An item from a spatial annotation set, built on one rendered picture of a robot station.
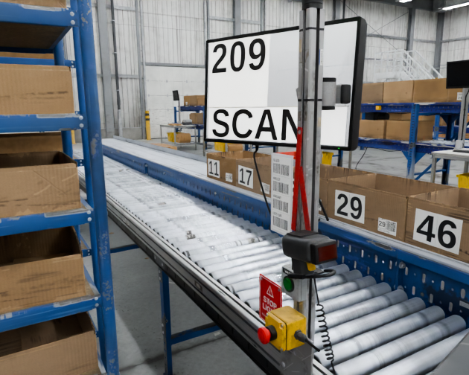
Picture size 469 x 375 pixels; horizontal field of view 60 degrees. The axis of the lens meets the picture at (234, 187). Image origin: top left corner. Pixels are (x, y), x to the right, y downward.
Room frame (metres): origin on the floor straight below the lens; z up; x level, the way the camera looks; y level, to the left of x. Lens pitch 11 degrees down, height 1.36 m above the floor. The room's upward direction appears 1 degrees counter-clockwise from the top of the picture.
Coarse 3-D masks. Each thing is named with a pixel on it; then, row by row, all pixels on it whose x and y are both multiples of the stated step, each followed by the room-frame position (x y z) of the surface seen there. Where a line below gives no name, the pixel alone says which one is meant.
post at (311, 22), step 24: (312, 24) 0.87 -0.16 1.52; (312, 48) 0.87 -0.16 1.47; (312, 72) 0.87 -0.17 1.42; (312, 96) 0.87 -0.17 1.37; (312, 120) 0.87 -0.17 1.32; (312, 144) 0.87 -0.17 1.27; (312, 168) 0.88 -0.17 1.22; (312, 192) 0.89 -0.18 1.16; (312, 216) 0.88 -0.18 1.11; (312, 288) 0.88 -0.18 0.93; (312, 312) 0.88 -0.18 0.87; (312, 336) 0.88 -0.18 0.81; (288, 360) 0.90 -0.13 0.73; (312, 360) 0.83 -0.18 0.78
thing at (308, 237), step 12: (288, 240) 0.82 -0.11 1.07; (300, 240) 0.79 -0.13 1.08; (312, 240) 0.77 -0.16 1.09; (324, 240) 0.78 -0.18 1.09; (288, 252) 0.82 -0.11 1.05; (300, 252) 0.78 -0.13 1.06; (312, 252) 0.76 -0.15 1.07; (324, 252) 0.76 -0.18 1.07; (336, 252) 0.77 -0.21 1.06; (300, 264) 0.81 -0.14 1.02; (312, 264) 0.80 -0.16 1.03; (288, 276) 0.83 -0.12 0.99; (300, 276) 0.80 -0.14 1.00
